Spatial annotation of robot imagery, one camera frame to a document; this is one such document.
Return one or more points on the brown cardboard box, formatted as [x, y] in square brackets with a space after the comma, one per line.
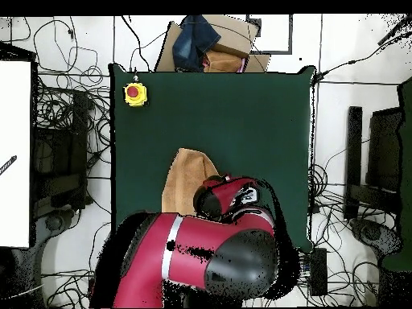
[235, 35]

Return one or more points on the black stand frame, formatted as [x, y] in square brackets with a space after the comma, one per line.
[384, 151]

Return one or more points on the dark green table cloth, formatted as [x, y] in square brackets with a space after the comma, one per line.
[225, 122]

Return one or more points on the black square frame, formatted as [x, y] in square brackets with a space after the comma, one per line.
[290, 35]

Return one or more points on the blue denim jeans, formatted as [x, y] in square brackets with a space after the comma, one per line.
[193, 42]

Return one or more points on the black equipment rack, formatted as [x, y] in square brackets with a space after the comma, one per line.
[61, 161]

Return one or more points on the black striped rod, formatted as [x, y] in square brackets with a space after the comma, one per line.
[8, 164]

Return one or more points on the tan terry towel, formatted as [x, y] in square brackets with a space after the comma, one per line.
[185, 180]

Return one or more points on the orange-brown folded cloth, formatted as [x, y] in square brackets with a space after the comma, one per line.
[223, 61]

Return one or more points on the white board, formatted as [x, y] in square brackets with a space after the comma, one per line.
[14, 154]

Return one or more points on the black power box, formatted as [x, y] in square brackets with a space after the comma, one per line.
[318, 273]

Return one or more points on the black floor bar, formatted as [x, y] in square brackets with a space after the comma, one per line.
[353, 161]

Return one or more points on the yellow emergency stop button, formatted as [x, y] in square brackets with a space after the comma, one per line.
[135, 94]

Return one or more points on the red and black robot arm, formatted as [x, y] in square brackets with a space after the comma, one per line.
[209, 248]

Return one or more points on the dark grey stand base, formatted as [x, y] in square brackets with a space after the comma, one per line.
[373, 233]
[53, 223]

